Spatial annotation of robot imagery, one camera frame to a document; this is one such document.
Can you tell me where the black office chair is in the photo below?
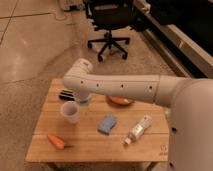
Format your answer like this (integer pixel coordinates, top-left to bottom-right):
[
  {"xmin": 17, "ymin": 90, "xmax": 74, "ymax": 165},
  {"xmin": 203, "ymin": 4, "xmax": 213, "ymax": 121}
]
[{"xmin": 83, "ymin": 0, "xmax": 134, "ymax": 62}]

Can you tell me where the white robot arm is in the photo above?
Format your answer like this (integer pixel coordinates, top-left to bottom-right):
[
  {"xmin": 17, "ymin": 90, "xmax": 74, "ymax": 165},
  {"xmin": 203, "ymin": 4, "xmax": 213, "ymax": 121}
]
[{"xmin": 63, "ymin": 58, "xmax": 213, "ymax": 171}]

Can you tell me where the orange toy carrot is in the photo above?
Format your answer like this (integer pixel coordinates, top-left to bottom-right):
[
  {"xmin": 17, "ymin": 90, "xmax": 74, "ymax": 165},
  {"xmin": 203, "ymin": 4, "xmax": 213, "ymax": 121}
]
[{"xmin": 47, "ymin": 133, "xmax": 71, "ymax": 150}]

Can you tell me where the blue sponge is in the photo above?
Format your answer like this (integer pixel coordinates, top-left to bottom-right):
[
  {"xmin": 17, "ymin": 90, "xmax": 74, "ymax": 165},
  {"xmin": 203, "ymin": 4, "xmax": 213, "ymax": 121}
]
[{"xmin": 98, "ymin": 115, "xmax": 117, "ymax": 135}]

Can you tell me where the long workbench with rail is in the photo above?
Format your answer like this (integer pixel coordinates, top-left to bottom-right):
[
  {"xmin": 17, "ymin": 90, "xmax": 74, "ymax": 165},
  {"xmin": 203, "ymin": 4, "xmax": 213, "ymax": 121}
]
[{"xmin": 133, "ymin": 0, "xmax": 213, "ymax": 79}]

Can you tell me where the clear plastic bottle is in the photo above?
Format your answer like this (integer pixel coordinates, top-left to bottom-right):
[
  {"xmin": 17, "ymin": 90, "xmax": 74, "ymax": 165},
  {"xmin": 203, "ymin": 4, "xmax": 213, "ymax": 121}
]
[{"xmin": 123, "ymin": 115, "xmax": 152, "ymax": 146}]

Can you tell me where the wooden table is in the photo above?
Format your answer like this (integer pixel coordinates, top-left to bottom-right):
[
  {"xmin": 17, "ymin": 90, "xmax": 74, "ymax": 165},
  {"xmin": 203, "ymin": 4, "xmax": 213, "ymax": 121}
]
[{"xmin": 26, "ymin": 79, "xmax": 169, "ymax": 168}]

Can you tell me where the black rectangular case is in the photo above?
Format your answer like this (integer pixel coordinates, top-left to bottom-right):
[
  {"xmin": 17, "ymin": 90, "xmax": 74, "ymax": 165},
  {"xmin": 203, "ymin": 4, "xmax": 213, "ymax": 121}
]
[{"xmin": 59, "ymin": 90, "xmax": 74, "ymax": 101}]

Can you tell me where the translucent white cup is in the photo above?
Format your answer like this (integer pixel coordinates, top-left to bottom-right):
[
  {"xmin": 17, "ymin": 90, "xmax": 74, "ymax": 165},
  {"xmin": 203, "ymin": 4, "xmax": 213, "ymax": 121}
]
[{"xmin": 60, "ymin": 101, "xmax": 80, "ymax": 124}]

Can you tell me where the orange ceramic bowl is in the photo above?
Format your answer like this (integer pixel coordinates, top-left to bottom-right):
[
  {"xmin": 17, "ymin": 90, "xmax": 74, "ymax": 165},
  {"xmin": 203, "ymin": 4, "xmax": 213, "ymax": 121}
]
[{"xmin": 108, "ymin": 96, "xmax": 135, "ymax": 106}]

